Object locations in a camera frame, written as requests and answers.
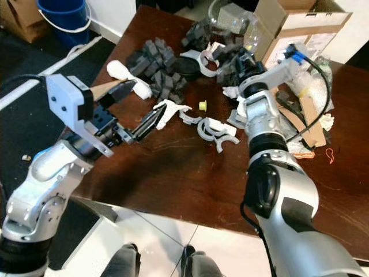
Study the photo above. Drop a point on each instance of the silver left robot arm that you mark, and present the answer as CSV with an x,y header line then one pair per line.
x,y
46,196

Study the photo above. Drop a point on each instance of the small brown floor scrap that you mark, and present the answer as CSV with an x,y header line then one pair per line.
x,y
26,157

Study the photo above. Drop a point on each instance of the clear plastic packaging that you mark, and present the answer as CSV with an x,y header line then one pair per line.
x,y
236,26

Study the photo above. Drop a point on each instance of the red rubber loop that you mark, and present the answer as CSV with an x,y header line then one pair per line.
x,y
330,157

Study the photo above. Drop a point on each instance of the white crumpled paper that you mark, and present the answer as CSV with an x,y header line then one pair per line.
x,y
120,70

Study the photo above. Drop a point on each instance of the brown cardboard strip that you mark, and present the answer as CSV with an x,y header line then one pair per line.
x,y
311,130

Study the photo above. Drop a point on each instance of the robot leg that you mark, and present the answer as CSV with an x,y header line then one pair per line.
x,y
121,262
204,266

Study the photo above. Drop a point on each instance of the small white curved plastic part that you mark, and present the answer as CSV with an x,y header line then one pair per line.
x,y
191,119

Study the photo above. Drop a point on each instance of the small brown cardboard box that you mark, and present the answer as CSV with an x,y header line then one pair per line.
x,y
23,17

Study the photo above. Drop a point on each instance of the light grey left wrist camera mount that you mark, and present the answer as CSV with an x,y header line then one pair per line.
x,y
63,104

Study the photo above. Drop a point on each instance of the open cardboard box with label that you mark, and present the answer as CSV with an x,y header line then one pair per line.
x,y
311,26

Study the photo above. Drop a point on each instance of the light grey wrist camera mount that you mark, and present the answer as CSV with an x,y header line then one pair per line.
x,y
63,104
279,72

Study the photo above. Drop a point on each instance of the black round lid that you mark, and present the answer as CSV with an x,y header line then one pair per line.
x,y
187,68

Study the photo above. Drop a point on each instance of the white crumpled tissue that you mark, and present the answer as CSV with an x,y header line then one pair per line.
x,y
326,121
230,92

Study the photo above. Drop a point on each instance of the robot right leg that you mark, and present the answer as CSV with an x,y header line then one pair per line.
x,y
204,266

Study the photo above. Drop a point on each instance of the large white curved plastic part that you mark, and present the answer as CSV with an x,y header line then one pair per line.
x,y
214,126

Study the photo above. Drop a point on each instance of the light grey right wrist camera mount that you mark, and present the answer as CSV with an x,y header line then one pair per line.
x,y
279,72

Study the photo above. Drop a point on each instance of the grey metal table leg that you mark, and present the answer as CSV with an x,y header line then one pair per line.
x,y
98,210

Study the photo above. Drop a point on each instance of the robot left leg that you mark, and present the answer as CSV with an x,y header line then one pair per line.
x,y
121,262

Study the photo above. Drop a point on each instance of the small yellow plastic piece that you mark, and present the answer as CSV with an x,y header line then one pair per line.
x,y
202,106

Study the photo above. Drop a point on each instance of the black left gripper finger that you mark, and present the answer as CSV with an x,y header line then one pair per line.
x,y
116,92
148,126

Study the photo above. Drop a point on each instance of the clear plastic bag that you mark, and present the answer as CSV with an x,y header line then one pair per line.
x,y
314,89

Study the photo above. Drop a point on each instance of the white torn scrap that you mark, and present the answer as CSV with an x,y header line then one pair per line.
x,y
170,109

